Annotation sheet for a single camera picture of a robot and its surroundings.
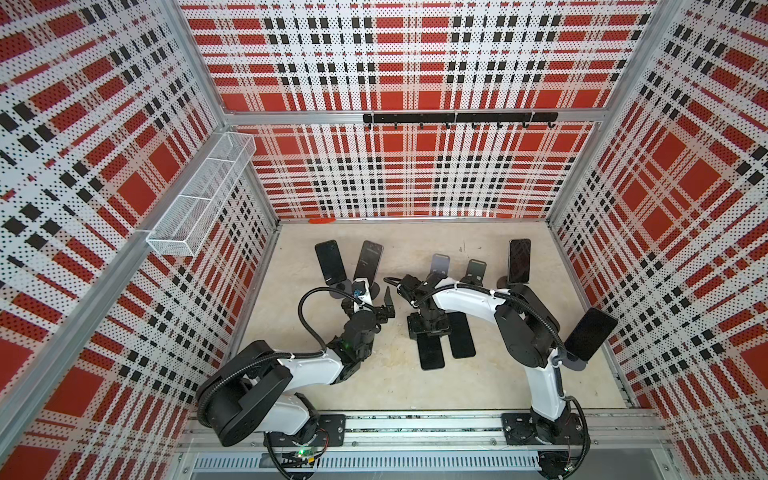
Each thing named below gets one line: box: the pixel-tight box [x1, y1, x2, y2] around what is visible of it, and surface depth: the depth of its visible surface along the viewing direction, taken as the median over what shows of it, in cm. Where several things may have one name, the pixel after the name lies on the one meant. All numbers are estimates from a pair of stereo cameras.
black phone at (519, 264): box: [508, 238, 531, 283], surface depth 95 cm
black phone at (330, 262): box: [314, 239, 347, 285], surface depth 95 cm
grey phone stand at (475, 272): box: [460, 259, 487, 287], surface depth 98 cm
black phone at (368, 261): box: [353, 240, 384, 285], surface depth 96 cm
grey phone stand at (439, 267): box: [426, 253, 450, 281], surface depth 99 cm
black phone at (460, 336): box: [447, 311, 476, 359], surface depth 90 cm
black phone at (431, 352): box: [417, 333, 445, 371], surface depth 88 cm
